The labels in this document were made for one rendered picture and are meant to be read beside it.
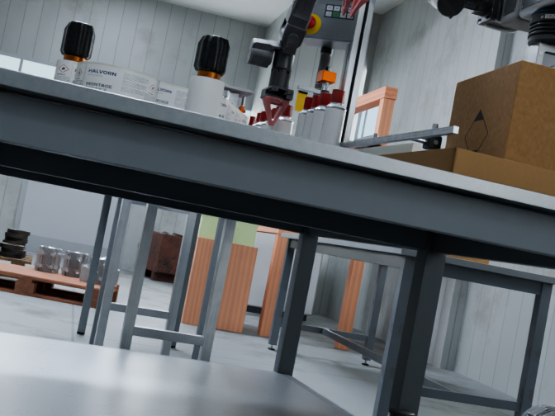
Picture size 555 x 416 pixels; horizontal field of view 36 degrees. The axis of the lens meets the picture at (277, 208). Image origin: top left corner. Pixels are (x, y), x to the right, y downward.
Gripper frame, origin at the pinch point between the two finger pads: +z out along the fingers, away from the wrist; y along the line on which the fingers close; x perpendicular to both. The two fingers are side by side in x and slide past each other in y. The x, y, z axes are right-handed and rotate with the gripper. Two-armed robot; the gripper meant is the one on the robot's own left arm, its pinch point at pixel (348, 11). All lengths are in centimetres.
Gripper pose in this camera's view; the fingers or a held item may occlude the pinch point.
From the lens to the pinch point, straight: 178.0
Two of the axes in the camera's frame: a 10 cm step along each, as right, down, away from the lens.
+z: -2.9, 7.6, 5.8
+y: -9.5, -1.8, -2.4
